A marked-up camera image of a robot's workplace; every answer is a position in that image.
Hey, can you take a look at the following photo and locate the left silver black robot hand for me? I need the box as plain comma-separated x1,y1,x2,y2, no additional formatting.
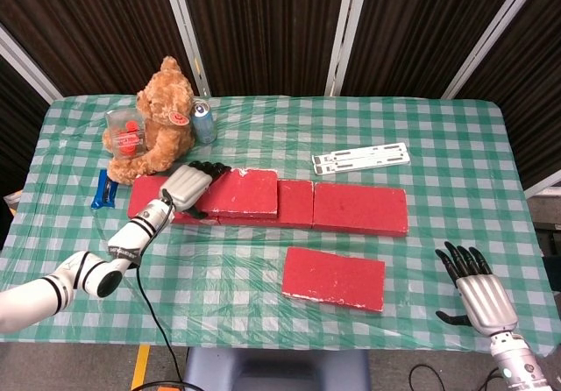
160,160,232,222

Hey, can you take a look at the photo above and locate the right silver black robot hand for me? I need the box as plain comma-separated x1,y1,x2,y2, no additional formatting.
435,240,518,336

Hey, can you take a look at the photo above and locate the red brick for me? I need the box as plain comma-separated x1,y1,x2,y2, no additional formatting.
126,175,220,226
199,167,280,220
311,181,409,238
217,179,315,230
280,245,387,314

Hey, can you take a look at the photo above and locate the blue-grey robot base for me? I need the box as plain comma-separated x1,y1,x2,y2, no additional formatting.
181,347,372,391

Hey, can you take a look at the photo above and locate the brown teddy bear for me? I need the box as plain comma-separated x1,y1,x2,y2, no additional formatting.
102,55,196,186

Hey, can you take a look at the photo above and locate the blue drink can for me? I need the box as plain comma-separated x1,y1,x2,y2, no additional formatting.
191,98,218,145

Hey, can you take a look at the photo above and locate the round orange hang tag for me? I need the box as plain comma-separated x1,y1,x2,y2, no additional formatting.
164,108,190,127

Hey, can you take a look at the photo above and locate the clear box with red items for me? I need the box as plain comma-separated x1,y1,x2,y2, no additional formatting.
104,108,148,159

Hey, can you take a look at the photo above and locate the blue snack wrapper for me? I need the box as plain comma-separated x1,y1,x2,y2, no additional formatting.
90,169,119,210

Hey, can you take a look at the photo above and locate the black equipment box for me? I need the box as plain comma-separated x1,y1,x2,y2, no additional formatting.
528,195,561,298

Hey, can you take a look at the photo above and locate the green checkered tablecloth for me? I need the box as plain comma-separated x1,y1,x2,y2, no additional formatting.
0,95,561,358

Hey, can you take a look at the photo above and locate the white slotted folding stand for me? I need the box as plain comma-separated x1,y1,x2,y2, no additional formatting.
311,140,412,176

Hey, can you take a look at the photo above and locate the black floor cable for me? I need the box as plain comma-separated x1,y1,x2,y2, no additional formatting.
409,363,505,391

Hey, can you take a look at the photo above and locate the white partition frame post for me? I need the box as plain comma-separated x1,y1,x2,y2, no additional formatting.
0,25,62,103
523,169,561,200
441,0,551,100
160,0,212,98
323,0,373,98

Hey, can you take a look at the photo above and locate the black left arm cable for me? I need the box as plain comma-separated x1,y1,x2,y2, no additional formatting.
130,188,190,391

